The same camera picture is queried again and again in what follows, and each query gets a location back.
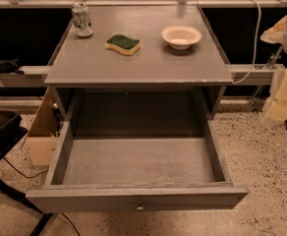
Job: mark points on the white bowl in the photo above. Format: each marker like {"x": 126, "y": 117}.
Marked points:
{"x": 181, "y": 37}

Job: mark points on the grey open top drawer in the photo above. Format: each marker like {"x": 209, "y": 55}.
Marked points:
{"x": 108, "y": 174}

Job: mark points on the grey wooden cabinet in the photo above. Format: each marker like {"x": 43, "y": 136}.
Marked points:
{"x": 157, "y": 92}

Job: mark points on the metal frame rail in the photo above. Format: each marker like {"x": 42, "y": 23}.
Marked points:
{"x": 34, "y": 76}

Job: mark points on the crushed silver can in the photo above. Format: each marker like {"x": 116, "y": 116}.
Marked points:
{"x": 81, "y": 20}

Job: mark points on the black object on rail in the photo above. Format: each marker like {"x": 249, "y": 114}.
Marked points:
{"x": 10, "y": 66}

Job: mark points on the green and yellow sponge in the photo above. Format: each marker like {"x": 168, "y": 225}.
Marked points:
{"x": 123, "y": 44}

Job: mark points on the cardboard box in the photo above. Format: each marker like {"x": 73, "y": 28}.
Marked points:
{"x": 44, "y": 132}

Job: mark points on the metal drawer knob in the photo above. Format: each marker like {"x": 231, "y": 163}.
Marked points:
{"x": 140, "y": 208}

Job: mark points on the black chair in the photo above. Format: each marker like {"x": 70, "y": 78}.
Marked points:
{"x": 11, "y": 132}

